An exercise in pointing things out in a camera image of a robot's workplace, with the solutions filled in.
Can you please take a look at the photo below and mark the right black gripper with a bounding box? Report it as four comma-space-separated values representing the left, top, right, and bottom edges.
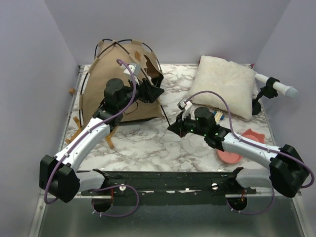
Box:
168, 110, 207, 137

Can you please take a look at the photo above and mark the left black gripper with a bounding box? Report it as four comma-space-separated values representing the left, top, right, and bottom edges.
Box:
118, 75, 165, 111

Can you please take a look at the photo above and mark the wooden stand frame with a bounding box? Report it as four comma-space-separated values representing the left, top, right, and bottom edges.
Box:
65, 117, 118, 149

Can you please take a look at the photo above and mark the white fluffy pillow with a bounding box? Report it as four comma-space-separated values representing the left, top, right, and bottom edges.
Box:
188, 55, 255, 120

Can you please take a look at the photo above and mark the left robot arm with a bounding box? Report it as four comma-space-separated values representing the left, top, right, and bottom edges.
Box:
39, 78, 164, 203

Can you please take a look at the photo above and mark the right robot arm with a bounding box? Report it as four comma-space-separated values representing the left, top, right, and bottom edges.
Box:
167, 107, 313, 198

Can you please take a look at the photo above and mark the pink cat-ear pet bowl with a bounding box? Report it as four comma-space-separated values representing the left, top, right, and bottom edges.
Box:
216, 150, 242, 164

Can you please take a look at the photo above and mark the wooden toy car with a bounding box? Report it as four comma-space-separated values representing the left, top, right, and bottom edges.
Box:
213, 111, 225, 123

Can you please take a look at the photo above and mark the wooden block on edge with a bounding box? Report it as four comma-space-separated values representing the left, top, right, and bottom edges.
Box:
69, 88, 76, 95

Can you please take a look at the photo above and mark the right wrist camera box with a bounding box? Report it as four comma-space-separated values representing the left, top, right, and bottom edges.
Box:
177, 99, 193, 120

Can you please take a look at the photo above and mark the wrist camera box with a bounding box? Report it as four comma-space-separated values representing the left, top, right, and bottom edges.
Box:
177, 99, 193, 120
121, 63, 141, 76

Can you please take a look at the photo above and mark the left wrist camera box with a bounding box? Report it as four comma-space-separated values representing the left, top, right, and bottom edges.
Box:
121, 63, 141, 76

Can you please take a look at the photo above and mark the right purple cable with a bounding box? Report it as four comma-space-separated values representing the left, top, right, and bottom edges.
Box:
184, 90, 315, 215

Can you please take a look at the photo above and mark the purple cable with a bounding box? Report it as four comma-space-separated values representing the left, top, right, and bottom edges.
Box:
184, 90, 315, 215
43, 58, 140, 218

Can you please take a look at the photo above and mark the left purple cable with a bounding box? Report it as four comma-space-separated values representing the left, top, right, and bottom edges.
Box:
43, 58, 140, 218

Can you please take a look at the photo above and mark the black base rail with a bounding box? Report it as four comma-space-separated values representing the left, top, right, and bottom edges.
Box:
81, 168, 256, 206

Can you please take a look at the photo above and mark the white microphone on mount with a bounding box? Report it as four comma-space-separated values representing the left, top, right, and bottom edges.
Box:
252, 73, 298, 116

